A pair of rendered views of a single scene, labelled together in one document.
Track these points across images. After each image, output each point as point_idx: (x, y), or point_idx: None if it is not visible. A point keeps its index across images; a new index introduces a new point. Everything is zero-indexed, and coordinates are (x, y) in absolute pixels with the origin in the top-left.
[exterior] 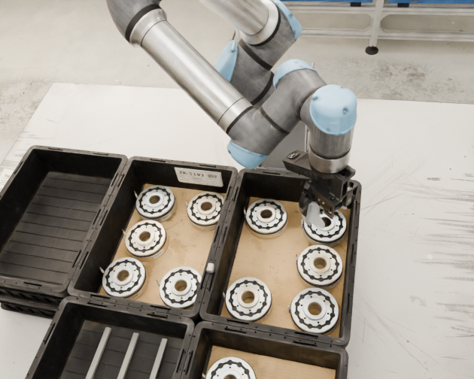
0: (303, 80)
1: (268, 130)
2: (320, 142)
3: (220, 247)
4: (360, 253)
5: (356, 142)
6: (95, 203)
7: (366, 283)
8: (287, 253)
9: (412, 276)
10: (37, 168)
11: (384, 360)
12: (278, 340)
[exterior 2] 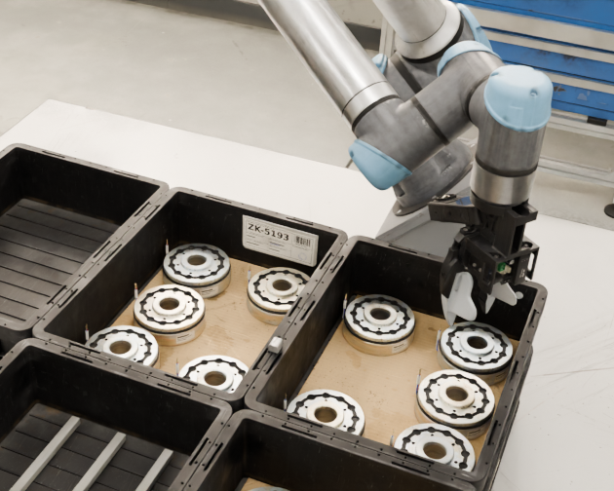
0: (482, 61)
1: (417, 126)
2: (491, 142)
3: (298, 323)
4: (528, 435)
5: (554, 281)
6: (93, 253)
7: (531, 481)
8: (402, 379)
9: None
10: (10, 181)
11: None
12: (366, 455)
